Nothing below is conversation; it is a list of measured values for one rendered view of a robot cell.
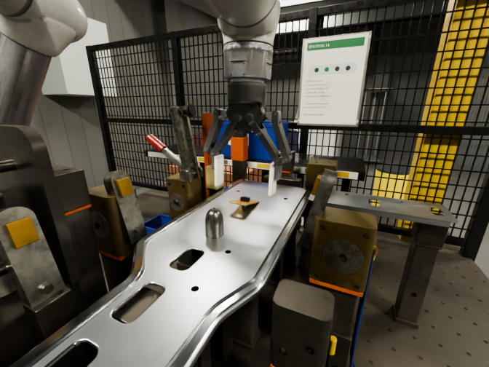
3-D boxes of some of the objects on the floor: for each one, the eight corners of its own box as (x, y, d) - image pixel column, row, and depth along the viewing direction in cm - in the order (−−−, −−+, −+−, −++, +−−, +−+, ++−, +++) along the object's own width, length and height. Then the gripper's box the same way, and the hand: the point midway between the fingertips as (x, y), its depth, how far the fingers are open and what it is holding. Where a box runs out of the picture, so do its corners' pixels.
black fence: (439, 408, 98) (629, -58, 50) (118, 274, 176) (71, 44, 128) (430, 375, 110) (575, -26, 62) (134, 263, 188) (95, 49, 140)
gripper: (183, 81, 45) (188, 186, 52) (308, 78, 36) (295, 207, 43) (204, 84, 52) (207, 177, 59) (316, 83, 42) (303, 194, 49)
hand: (244, 183), depth 50 cm, fingers open, 12 cm apart
